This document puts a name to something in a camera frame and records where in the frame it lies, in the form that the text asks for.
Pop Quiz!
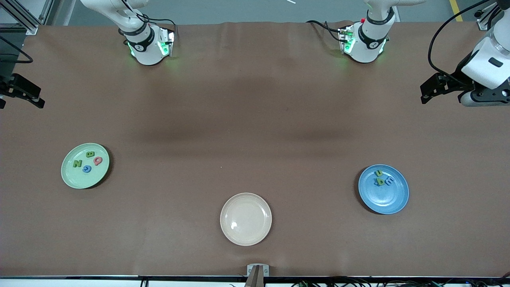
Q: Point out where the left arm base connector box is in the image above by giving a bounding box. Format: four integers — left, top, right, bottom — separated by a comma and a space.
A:
338, 25, 356, 54

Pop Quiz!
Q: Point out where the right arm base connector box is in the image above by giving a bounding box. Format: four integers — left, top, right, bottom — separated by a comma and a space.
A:
157, 27, 176, 57

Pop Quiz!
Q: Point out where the green plate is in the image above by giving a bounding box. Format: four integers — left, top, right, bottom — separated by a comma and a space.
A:
61, 143, 110, 189

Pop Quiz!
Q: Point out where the blue plate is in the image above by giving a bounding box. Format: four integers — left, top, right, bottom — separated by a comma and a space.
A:
358, 164, 410, 215

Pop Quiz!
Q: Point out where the brown table cover mat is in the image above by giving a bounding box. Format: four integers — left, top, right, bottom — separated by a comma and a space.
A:
0, 21, 510, 277

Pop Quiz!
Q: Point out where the beige plate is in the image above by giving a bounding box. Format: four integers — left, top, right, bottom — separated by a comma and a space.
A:
220, 193, 273, 246

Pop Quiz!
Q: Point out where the left arm wrist camera bar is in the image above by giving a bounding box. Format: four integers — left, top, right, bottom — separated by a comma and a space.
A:
460, 90, 510, 107

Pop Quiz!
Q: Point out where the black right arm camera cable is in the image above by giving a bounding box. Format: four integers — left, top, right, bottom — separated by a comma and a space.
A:
0, 35, 33, 64

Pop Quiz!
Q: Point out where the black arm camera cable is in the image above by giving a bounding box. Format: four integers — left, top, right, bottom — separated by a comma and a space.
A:
0, 35, 33, 64
428, 0, 498, 86

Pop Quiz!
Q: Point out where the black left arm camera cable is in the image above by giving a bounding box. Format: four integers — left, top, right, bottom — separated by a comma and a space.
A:
428, 0, 498, 86

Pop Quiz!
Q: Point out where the aluminium frame profile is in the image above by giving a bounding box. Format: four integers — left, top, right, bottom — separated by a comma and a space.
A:
0, 0, 54, 35
476, 8, 498, 31

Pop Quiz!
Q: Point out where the black left arm base cable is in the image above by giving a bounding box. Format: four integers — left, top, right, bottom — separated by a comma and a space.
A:
306, 20, 344, 42

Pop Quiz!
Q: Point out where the black arm base cable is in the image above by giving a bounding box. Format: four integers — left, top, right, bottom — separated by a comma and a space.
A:
306, 20, 344, 42
137, 14, 178, 34

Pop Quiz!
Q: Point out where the black right arm base cable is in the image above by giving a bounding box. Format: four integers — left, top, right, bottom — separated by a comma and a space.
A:
137, 14, 178, 34

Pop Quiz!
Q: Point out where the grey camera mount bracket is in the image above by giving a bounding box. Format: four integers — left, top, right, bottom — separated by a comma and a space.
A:
245, 264, 270, 287

